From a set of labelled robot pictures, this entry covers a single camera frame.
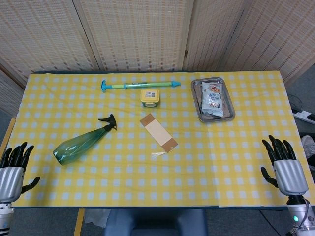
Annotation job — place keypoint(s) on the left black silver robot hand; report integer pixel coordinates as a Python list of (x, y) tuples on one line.
[(9, 180)]

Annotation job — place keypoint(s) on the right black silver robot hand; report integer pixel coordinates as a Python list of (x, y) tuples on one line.
[(289, 175)]

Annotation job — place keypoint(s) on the green translucent object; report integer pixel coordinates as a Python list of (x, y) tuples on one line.
[(81, 141)]

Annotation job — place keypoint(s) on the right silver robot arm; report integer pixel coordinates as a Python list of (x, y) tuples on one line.
[(299, 215)]

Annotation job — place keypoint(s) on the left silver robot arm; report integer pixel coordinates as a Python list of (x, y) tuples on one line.
[(5, 217)]

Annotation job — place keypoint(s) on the white grey shoe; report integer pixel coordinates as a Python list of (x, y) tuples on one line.
[(308, 147)]

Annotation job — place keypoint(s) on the white power strip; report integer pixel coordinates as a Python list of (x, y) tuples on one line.
[(305, 115)]

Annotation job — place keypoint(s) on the silver metal tray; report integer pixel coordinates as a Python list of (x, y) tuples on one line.
[(213, 99)]

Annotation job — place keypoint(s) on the white snack packet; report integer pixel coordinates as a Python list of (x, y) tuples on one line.
[(212, 98)]

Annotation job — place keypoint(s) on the yellow white checkered tablecloth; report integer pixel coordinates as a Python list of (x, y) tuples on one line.
[(157, 140)]

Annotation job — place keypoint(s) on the brown cream paper bookmark tassel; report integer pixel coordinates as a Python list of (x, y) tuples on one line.
[(158, 134)]

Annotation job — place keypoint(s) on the blue grey chair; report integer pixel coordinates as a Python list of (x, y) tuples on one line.
[(155, 222)]

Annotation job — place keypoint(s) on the yellow lidded green box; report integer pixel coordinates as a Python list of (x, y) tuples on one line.
[(150, 98)]

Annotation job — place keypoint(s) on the green blue water pump toy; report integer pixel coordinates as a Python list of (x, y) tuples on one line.
[(137, 85)]

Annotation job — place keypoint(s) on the woven folding screen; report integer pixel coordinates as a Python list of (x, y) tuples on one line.
[(157, 37)]

